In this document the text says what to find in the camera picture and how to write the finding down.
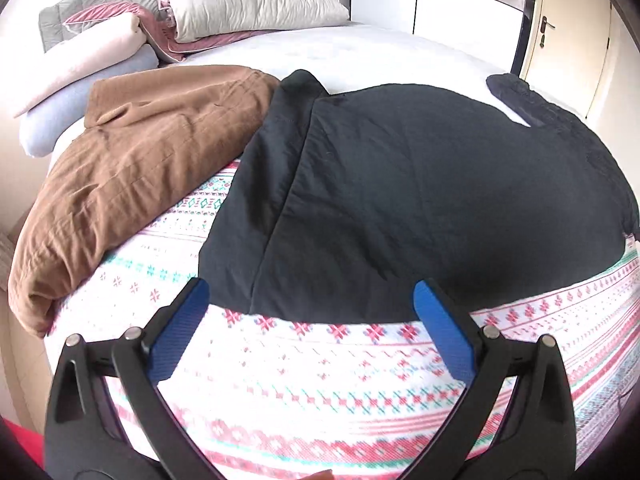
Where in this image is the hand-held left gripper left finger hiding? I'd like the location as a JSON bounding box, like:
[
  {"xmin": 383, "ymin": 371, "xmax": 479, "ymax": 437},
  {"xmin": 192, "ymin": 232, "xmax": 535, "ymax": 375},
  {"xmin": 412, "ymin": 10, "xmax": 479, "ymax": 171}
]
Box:
[{"xmin": 44, "ymin": 277, "xmax": 211, "ymax": 480}]

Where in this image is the white bed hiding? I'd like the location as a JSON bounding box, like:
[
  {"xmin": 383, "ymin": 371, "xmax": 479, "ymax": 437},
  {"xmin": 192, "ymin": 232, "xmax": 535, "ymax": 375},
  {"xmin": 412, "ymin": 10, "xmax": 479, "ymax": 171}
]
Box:
[{"xmin": 47, "ymin": 22, "xmax": 532, "ymax": 166}]

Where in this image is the dark quilted garment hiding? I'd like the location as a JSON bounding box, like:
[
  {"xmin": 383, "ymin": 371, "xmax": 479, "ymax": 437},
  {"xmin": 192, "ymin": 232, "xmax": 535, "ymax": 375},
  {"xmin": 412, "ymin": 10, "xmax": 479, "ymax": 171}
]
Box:
[{"xmin": 486, "ymin": 73, "xmax": 640, "ymax": 237}]

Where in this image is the cream door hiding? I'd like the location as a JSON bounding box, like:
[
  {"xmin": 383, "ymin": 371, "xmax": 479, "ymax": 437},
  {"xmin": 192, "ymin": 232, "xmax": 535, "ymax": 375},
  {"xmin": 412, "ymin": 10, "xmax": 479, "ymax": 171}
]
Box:
[{"xmin": 519, "ymin": 0, "xmax": 622, "ymax": 122}]

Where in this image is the red garment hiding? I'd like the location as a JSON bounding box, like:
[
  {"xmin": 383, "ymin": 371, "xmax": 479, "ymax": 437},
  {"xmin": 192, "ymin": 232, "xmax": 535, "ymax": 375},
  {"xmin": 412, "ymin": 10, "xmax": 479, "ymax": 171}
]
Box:
[{"xmin": 0, "ymin": 419, "xmax": 47, "ymax": 480}]

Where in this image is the black jacket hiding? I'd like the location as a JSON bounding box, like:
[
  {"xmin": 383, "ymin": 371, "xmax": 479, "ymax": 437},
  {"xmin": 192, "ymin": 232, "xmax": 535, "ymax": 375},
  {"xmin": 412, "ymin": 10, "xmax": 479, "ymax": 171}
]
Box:
[{"xmin": 198, "ymin": 70, "xmax": 632, "ymax": 324}]

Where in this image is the light blue bolster pillow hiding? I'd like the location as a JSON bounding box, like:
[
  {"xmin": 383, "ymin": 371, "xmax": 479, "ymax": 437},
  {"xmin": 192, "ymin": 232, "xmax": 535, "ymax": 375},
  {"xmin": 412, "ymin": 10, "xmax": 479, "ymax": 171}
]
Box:
[{"xmin": 19, "ymin": 45, "xmax": 161, "ymax": 159}]

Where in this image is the patterned knit blanket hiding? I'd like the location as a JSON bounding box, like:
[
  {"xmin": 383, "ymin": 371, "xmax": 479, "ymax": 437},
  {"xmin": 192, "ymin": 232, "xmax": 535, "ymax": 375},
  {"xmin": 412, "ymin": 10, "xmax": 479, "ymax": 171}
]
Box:
[{"xmin": 45, "ymin": 157, "xmax": 640, "ymax": 480}]

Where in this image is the light pink bolster pillow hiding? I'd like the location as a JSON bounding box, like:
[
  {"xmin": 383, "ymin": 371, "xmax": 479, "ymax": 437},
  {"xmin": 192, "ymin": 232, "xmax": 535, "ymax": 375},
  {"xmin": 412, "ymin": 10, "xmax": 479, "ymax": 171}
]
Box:
[{"xmin": 12, "ymin": 12, "xmax": 147, "ymax": 119}]

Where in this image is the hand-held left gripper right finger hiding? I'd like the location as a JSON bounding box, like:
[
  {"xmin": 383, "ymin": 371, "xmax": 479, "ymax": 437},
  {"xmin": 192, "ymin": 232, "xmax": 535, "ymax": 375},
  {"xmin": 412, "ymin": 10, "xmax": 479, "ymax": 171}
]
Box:
[{"xmin": 412, "ymin": 279, "xmax": 578, "ymax": 480}]

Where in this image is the brown garment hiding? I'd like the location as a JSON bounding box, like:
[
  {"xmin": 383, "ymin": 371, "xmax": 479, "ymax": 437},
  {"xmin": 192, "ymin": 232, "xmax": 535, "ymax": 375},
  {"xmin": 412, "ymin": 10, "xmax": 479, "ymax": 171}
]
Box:
[{"xmin": 15, "ymin": 65, "xmax": 282, "ymax": 339}]

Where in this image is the cream pillow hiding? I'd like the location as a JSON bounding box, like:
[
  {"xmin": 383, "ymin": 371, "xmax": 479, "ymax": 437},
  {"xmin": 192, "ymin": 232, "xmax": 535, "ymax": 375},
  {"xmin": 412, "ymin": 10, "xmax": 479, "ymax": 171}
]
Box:
[{"xmin": 160, "ymin": 0, "xmax": 350, "ymax": 44}]

